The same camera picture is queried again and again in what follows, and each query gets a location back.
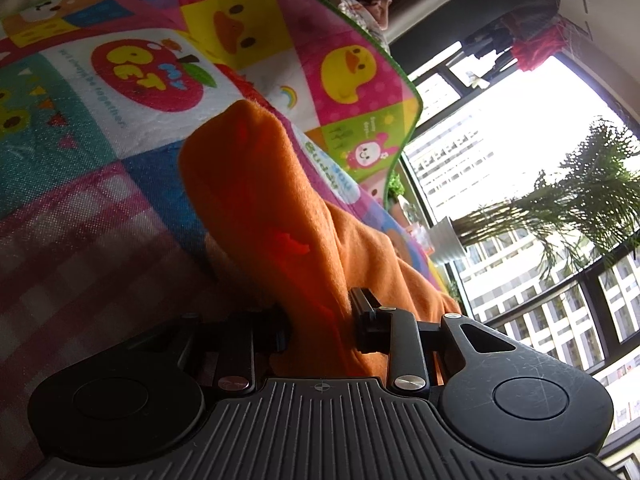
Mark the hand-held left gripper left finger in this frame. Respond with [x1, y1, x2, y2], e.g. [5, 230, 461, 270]
[125, 307, 292, 393]

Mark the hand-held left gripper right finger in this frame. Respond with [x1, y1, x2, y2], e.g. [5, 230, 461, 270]
[348, 287, 532, 394]

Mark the orange pumpkin costume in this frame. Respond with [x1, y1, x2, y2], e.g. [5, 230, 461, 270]
[178, 99, 463, 392]

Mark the row of dark hanging clothes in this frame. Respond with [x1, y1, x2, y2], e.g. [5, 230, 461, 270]
[462, 10, 526, 62]

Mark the tall plant in white pot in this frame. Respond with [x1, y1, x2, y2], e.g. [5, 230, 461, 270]
[429, 117, 640, 281]

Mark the leafy plant in black pot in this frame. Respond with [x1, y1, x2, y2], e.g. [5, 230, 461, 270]
[387, 172, 406, 207]

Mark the colourful cartoon play mat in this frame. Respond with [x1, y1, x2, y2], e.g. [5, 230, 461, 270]
[0, 0, 451, 466]

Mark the patterned white cloth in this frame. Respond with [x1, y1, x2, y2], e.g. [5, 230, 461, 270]
[325, 0, 392, 47]

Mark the pink plush toy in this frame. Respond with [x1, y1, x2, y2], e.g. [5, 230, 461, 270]
[370, 0, 394, 31]

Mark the red hanging garment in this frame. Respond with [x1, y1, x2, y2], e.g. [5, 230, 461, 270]
[510, 25, 569, 74]

